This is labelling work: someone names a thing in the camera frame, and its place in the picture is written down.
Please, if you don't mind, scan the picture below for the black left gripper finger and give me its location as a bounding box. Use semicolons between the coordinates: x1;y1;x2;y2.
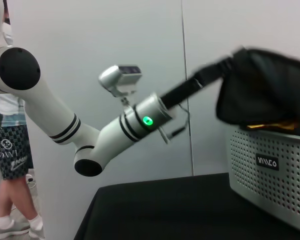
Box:
201;67;232;87
202;47;248;72

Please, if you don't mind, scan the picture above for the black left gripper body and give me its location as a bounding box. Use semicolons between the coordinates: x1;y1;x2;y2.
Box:
162;59;227;109

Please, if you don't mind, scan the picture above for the grey yellow towel black trim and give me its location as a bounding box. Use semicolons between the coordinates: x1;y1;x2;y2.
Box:
216;46;300;131
247;119;299;131

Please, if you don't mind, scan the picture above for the grey perforated plastic storage box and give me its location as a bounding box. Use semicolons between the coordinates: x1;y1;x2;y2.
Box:
226;122;300;226

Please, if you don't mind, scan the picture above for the black tablecloth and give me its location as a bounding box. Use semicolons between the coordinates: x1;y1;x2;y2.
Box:
73;172;300;240

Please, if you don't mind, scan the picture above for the person in patterned shorts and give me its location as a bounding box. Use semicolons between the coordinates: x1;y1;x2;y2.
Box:
0;0;46;240

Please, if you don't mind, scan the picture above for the thin black cable with spring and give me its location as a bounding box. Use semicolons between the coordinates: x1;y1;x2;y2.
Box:
159;102;191;145

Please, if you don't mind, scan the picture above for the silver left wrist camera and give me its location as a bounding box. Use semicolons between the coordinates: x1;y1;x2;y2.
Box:
98;64;143;100

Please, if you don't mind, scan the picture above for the white power plug cable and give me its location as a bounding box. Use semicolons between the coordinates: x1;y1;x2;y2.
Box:
24;174;38;189

